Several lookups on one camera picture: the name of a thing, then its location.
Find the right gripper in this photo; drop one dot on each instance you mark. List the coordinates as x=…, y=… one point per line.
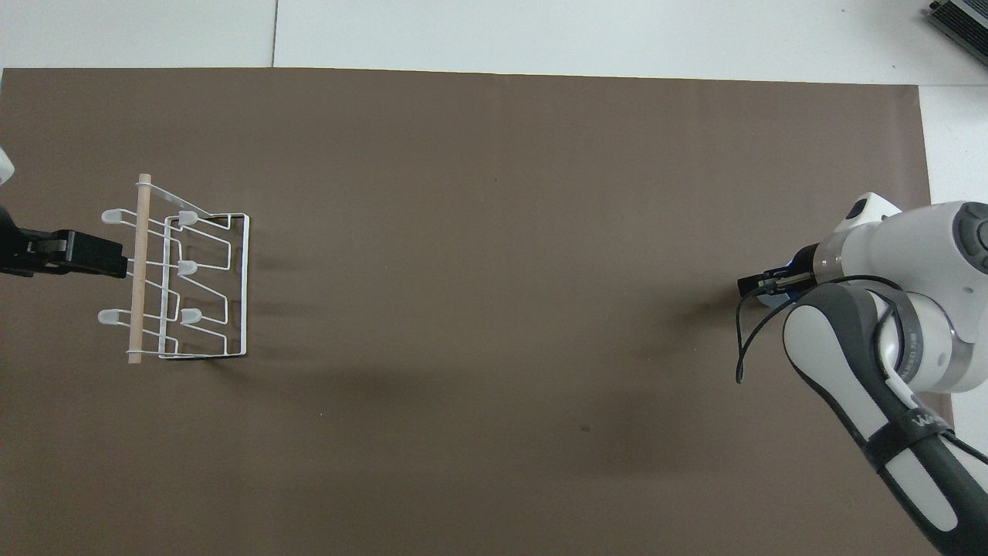
x=805, y=266

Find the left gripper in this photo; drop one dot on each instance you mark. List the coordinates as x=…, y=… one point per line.
x=11, y=245

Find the grey metal device box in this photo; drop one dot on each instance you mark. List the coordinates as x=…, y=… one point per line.
x=963, y=17

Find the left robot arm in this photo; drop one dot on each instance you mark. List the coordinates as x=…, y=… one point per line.
x=3, y=167

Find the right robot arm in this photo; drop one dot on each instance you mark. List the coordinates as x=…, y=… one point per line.
x=911, y=247

